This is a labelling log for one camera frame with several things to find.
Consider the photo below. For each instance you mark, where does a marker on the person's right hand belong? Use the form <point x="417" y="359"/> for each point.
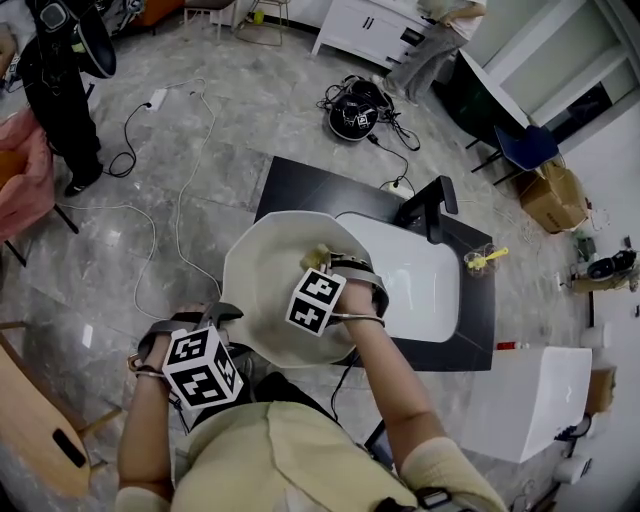
<point x="355" y="300"/>

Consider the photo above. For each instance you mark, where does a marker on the clear glass holder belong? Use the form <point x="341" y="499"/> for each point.
<point x="482" y="271"/>

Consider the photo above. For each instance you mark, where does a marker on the dark green bathtub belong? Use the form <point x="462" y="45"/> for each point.
<point x="470" y="105"/>

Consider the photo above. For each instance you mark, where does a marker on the white round bin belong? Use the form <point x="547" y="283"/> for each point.
<point x="596" y="336"/>

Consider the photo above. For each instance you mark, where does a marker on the white sink basin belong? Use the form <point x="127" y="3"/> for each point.
<point x="420" y="290"/>

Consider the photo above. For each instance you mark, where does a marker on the black oval case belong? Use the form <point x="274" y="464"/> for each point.
<point x="97" y="45"/>
<point x="345" y="127"/>

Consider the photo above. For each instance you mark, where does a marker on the black helmet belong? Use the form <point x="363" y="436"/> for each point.
<point x="610" y="265"/>

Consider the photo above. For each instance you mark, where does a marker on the white sideboard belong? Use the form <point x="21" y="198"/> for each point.
<point x="360" y="30"/>

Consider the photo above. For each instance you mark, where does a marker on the black waist device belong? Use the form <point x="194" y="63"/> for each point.
<point x="381" y="447"/>

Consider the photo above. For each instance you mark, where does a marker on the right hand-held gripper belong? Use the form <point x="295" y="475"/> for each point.
<point x="315" y="302"/>

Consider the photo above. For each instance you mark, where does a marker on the person's right forearm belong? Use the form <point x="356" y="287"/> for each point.
<point x="395" y="390"/>

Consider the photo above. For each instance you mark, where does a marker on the white power strip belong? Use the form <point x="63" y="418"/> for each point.
<point x="401" y="190"/>
<point x="157" y="100"/>

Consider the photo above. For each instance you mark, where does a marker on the yellow sponge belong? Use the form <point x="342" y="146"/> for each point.
<point x="312" y="257"/>

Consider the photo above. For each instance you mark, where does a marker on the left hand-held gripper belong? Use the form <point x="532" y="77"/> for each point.
<point x="200" y="370"/>

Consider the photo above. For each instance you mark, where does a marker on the orange sofa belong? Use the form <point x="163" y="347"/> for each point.
<point x="160" y="10"/>

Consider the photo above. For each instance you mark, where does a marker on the person's left forearm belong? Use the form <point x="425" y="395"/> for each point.
<point x="145" y="440"/>

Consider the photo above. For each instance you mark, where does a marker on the dark sink cabinet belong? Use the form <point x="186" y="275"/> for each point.
<point x="300" y="185"/>

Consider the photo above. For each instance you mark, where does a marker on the small black faucet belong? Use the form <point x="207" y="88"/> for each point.
<point x="572" y="430"/>

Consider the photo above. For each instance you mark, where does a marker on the blue chair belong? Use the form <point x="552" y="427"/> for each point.
<point x="530" y="147"/>

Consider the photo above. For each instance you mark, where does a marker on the person's black trousers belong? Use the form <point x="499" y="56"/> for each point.
<point x="280" y="390"/>

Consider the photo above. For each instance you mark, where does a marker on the white block cabinet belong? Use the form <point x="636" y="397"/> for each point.
<point x="525" y="405"/>

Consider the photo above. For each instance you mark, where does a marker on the yellow plush toy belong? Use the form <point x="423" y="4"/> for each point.
<point x="10" y="167"/>

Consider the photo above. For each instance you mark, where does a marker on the person's cream shirt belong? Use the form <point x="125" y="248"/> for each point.
<point x="290" y="465"/>

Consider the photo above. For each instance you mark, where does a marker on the large cardboard box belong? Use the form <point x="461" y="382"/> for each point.
<point x="552" y="200"/>

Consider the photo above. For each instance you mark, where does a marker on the light wooden chair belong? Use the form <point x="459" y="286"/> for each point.
<point x="35" y="415"/>

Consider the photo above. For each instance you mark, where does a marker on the small cardboard box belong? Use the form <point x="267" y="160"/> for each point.
<point x="600" y="390"/>

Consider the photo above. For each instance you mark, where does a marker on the pink chair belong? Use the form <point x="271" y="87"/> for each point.
<point x="30" y="190"/>

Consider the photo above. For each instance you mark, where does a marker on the person's left hand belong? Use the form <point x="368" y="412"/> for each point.
<point x="157" y="352"/>

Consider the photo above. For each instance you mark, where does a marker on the white cylindrical appliance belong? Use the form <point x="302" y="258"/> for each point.
<point x="574" y="470"/>

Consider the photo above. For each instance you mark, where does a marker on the person's shoe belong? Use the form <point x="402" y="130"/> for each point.
<point x="245" y="370"/>

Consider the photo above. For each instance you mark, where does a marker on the dark seat chair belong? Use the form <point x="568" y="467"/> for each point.
<point x="210" y="4"/>

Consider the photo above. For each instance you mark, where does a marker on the red bottle with white cap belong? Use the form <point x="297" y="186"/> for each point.
<point x="507" y="346"/>

